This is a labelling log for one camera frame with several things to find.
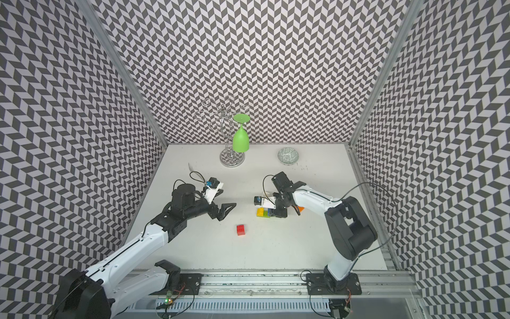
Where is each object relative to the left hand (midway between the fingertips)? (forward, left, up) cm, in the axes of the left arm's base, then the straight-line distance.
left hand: (227, 199), depth 79 cm
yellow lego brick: (0, -13, -12) cm, 18 cm away
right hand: (+1, -19, -13) cm, 23 cm away
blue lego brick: (0, -17, -13) cm, 21 cm away
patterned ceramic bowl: (+35, -28, -13) cm, 47 cm away
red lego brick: (-8, -5, -12) cm, 15 cm away
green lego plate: (-1, -15, -13) cm, 20 cm away
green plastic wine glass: (+26, -4, +9) cm, 28 cm away
